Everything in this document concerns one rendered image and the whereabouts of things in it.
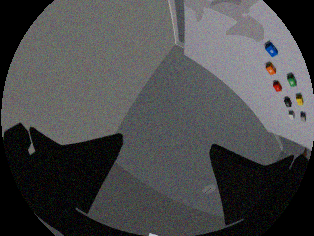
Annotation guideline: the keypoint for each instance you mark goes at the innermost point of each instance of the yellow digit block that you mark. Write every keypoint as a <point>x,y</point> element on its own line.
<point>299,100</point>

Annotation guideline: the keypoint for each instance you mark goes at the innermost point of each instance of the black block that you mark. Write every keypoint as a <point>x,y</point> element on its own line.
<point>287,102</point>

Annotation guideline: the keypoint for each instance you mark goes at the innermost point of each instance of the red block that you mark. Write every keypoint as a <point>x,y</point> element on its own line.
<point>277,86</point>

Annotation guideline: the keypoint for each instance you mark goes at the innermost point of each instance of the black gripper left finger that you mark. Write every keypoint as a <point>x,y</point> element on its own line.
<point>81,167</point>

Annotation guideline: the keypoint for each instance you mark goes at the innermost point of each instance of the grey digit block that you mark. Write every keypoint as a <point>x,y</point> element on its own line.
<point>303,117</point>

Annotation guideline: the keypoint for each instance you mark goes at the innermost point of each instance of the blue block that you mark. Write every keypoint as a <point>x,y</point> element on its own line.
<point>271,49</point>

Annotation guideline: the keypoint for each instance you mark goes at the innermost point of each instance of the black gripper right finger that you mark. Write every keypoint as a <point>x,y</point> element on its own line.
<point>242,182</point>

